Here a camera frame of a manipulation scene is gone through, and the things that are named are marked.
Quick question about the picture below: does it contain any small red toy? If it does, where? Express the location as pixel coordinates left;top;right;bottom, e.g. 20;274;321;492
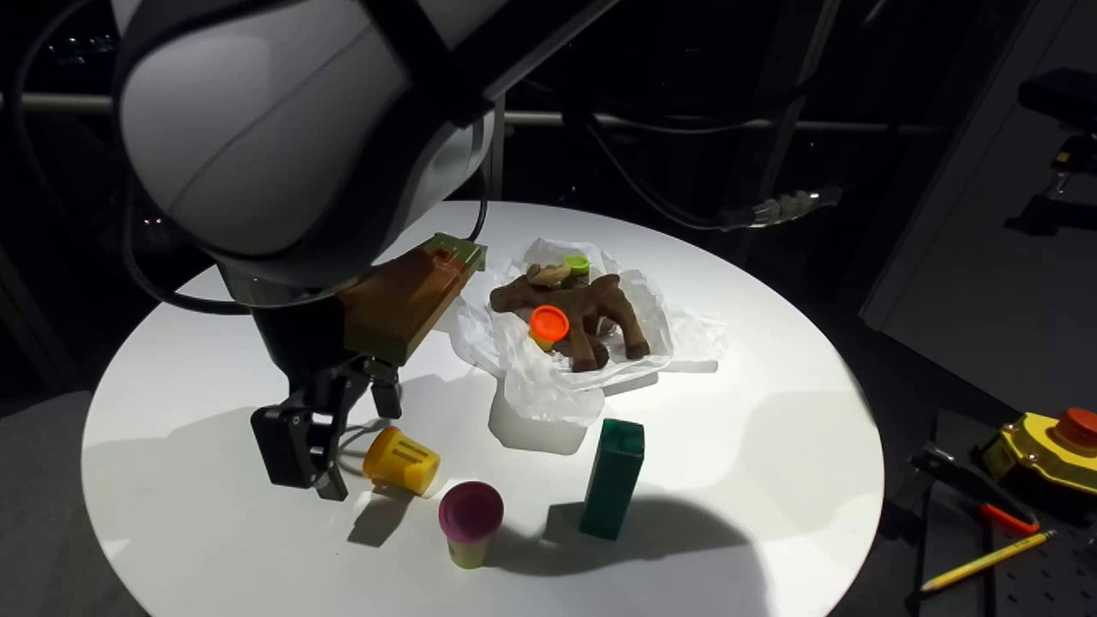
526;300;574;353

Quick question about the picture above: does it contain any metal window railing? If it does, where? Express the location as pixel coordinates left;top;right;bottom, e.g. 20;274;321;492
0;92;939;132

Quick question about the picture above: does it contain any metal window post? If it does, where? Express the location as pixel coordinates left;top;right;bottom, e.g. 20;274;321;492
477;97;513;207

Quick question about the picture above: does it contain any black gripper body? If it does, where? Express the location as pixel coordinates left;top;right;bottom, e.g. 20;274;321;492
251;300;406;421

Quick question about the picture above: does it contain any green cardboard box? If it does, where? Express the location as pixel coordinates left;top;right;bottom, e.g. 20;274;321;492
575;416;647;545

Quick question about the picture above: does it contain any black equipment stand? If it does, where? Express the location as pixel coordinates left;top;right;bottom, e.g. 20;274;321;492
1004;64;1097;235

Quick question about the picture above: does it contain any black and red hand tool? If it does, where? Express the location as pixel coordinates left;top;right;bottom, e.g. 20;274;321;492
909;442;1046;540

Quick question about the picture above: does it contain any yellow emergency stop box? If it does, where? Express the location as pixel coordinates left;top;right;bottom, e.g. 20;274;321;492
979;403;1097;498

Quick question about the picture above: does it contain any white plastic bag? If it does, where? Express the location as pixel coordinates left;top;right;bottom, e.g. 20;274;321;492
444;235;728;457

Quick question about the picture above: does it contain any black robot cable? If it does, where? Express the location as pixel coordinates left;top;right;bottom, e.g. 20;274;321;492
11;0;251;317

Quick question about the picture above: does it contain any yellow pencil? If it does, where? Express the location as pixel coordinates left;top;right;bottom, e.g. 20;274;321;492
917;523;1055;596

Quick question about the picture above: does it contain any silver cable connector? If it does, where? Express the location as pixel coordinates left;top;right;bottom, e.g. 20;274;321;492
742;184;847;230

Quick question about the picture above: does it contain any play dough tub pink lid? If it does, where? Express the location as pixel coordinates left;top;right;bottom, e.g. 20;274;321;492
436;476;507;572

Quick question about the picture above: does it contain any yellow play dough tub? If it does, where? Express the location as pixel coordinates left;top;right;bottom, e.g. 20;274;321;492
361;421;446;499

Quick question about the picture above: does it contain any yellow-green wrist camera box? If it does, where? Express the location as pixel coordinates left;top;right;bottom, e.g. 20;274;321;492
340;230;489;371

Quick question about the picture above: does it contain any brown plush moose toy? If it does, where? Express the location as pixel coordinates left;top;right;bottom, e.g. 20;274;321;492
487;264;655;375

